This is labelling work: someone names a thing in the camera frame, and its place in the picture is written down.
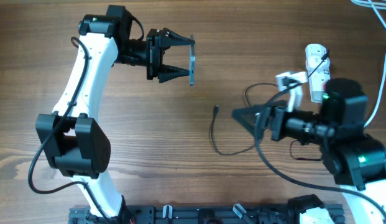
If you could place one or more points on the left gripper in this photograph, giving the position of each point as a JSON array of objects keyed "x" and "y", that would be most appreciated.
[{"x": 164, "y": 39}]

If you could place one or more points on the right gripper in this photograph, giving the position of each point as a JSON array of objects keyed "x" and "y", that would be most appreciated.
[{"x": 278, "y": 114}]

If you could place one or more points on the Samsung Galaxy smartphone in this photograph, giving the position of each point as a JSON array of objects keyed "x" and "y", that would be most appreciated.
[{"x": 192, "y": 65}]

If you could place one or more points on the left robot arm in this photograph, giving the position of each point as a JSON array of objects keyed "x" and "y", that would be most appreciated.
[{"x": 70, "y": 136}]

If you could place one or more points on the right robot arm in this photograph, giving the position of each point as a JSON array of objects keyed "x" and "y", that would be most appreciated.
[{"x": 356, "y": 160}]

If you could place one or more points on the white USB charger plug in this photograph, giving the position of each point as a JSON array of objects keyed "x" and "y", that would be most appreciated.
[{"x": 316, "y": 62}]

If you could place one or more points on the white power strip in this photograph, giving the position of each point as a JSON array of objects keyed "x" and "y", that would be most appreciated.
[{"x": 317, "y": 79}]

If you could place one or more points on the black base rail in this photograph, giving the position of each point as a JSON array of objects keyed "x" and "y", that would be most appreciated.
[{"x": 271, "y": 213}]

